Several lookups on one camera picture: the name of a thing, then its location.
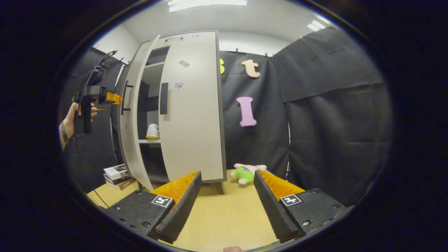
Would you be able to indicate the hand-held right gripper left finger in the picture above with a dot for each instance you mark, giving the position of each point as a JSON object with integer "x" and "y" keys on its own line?
{"x": 182, "y": 210}

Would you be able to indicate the dark book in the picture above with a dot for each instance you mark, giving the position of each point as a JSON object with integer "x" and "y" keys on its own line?
{"x": 119, "y": 180}

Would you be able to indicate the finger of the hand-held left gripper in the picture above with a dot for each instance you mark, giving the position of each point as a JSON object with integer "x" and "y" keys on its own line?
{"x": 113, "y": 98}

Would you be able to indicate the white shoe cabinet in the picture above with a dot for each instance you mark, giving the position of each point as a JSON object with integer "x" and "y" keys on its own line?
{"x": 154, "y": 75}

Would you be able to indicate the grey wristband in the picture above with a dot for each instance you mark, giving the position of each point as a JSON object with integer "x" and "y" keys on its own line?
{"x": 64, "y": 132}

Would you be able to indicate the white book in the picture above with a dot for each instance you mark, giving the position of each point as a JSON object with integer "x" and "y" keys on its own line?
{"x": 117, "y": 171}

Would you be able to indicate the green and pink plush toy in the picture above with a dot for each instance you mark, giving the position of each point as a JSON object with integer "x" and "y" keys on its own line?
{"x": 246, "y": 174}

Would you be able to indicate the ceiling light panel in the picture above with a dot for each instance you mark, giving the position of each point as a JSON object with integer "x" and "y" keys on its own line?
{"x": 316, "y": 25}
{"x": 206, "y": 4}

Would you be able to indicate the white sneaker shoe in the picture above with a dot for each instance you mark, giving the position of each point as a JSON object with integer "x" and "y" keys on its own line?
{"x": 153, "y": 131}

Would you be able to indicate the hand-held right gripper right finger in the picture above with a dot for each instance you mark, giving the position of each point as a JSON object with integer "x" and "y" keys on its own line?
{"x": 273, "y": 210}

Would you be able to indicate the white cabinet door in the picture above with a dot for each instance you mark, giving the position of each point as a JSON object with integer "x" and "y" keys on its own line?
{"x": 131, "y": 147}
{"x": 196, "y": 133}

